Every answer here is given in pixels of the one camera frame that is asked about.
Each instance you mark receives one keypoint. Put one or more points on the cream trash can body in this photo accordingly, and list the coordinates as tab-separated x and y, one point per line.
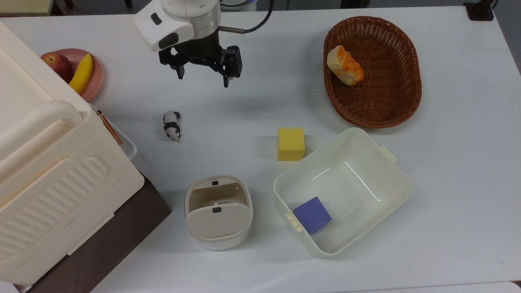
220	243

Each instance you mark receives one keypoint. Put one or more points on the red apple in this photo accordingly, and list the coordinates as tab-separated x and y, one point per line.
59	65

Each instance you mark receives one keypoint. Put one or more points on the panda toy figure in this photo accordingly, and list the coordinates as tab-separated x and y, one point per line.
171	124

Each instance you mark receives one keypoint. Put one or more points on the cream plastic storage box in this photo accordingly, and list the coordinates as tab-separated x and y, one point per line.
49	183

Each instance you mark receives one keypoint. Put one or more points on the yellow banana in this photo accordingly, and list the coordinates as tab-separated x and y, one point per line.
82	73

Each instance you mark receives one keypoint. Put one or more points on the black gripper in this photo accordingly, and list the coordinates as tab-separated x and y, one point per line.
201	51

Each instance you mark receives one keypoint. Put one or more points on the yellow foam cube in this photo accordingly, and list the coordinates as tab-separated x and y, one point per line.
291	144

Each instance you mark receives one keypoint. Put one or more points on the pink plate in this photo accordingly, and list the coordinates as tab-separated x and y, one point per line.
97	73

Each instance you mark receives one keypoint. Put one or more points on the white plastic tub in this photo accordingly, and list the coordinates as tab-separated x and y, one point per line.
366	228

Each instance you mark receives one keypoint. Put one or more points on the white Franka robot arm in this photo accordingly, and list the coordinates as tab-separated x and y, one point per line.
179	24

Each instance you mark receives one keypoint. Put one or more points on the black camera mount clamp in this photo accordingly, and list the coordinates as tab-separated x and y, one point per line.
480	10

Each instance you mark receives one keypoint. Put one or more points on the purple foam cube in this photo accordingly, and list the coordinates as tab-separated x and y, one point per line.
312	215

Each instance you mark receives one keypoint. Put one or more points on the orange toy bread loaf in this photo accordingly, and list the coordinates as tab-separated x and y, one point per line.
346	67

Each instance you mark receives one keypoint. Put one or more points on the brown wicker basket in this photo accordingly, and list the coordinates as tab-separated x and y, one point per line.
378	101

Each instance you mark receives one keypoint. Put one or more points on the cream trash can lid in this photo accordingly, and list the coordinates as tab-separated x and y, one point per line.
217	221

